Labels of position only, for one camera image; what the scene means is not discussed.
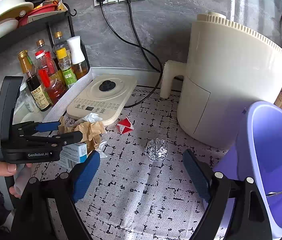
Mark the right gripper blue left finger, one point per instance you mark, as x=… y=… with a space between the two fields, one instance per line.
x=83 y=174

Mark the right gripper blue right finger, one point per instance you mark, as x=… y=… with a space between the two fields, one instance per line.
x=200 y=173

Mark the blue white medicine box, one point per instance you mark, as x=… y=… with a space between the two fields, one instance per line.
x=73 y=154

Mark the brown paper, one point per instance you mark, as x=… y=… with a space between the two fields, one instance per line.
x=91 y=132

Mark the white tissue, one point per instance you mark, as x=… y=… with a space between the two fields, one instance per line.
x=91 y=118

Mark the foil ball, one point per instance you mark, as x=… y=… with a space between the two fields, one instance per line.
x=156 y=149

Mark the black kitchen shelf rack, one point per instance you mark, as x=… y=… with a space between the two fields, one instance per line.
x=31 y=28

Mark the white capped small bottle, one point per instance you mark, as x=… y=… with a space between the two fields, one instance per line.
x=25 y=99

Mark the patterned white counter mat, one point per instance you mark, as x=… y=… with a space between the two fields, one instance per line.
x=133 y=197

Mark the red paper scrap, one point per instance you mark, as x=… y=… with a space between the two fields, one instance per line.
x=125 y=126

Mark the dark soy sauce bottle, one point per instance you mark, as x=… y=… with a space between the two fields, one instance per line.
x=32 y=81

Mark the purple plastic bucket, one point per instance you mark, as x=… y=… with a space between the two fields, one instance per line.
x=257 y=153

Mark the red capped oil bottle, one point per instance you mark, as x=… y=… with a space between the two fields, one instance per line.
x=49 y=76

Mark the cream induction base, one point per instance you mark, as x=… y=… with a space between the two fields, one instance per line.
x=106 y=96

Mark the yellow capped green label bottle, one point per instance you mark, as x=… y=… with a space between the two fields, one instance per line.
x=66 y=67

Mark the gold capped clear bottle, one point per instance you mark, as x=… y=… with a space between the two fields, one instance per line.
x=44 y=47
x=60 y=42

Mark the white top oil dispenser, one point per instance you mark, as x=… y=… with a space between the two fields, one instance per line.
x=79 y=63

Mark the white air fryer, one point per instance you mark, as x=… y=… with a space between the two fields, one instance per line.
x=229 y=67

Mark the red bowl on shelf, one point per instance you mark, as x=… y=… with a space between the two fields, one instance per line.
x=39 y=10

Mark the white bowl on shelf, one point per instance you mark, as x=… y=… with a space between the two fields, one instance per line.
x=14 y=8

